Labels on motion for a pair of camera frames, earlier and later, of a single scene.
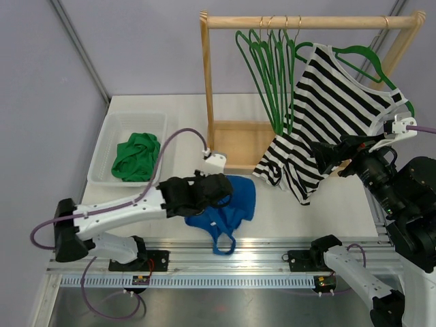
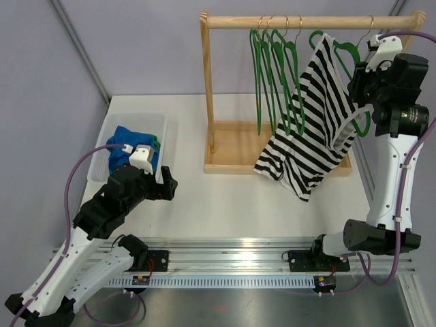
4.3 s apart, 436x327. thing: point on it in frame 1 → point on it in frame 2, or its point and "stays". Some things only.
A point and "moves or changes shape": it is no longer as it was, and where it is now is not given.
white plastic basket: [118, 128] stays
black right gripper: [328, 154] → [355, 86]
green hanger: [285, 56] moves or changes shape
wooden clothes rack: [238, 147] stays
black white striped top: [328, 104] stays
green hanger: [257, 54] → [255, 45]
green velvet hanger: [277, 40] moves or changes shape
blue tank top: [223, 221] → [122, 136]
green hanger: [382, 75] moves or changes shape
